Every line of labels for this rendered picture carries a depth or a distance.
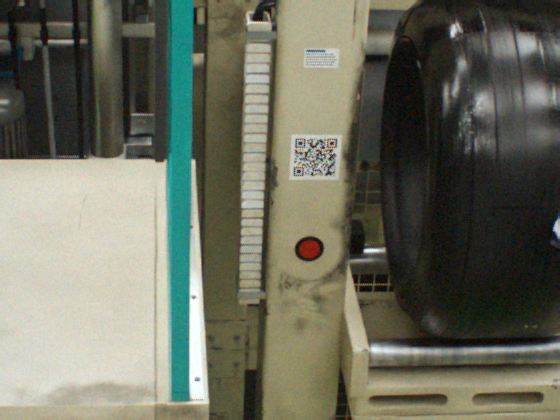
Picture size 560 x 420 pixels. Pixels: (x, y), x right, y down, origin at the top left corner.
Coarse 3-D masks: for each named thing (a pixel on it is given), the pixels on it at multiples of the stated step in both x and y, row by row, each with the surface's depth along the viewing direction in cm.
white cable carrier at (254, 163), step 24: (264, 24) 179; (264, 48) 181; (264, 72) 183; (264, 96) 184; (264, 120) 186; (264, 144) 188; (264, 168) 191; (240, 192) 196; (240, 216) 196; (240, 240) 197; (240, 264) 198; (240, 288) 201; (264, 288) 202
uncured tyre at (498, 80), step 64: (448, 0) 187; (512, 0) 186; (448, 64) 178; (512, 64) 176; (384, 128) 218; (448, 128) 176; (512, 128) 173; (384, 192) 219; (448, 192) 176; (512, 192) 174; (448, 256) 179; (512, 256) 177; (448, 320) 187; (512, 320) 187
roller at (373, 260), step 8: (368, 248) 224; (376, 248) 224; (384, 248) 225; (352, 256) 223; (360, 256) 223; (368, 256) 223; (376, 256) 223; (384, 256) 223; (352, 264) 223; (360, 264) 223; (368, 264) 223; (376, 264) 223; (384, 264) 223; (352, 272) 224; (360, 272) 224; (368, 272) 224; (376, 272) 225; (384, 272) 225
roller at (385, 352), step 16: (384, 352) 198; (400, 352) 199; (416, 352) 199; (432, 352) 199; (448, 352) 199; (464, 352) 200; (480, 352) 200; (496, 352) 200; (512, 352) 200; (528, 352) 201; (544, 352) 201
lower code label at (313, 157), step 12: (300, 144) 187; (312, 144) 188; (324, 144) 188; (336, 144) 188; (300, 156) 188; (312, 156) 189; (324, 156) 189; (336, 156) 189; (300, 168) 189; (312, 168) 190; (324, 168) 190; (336, 168) 190
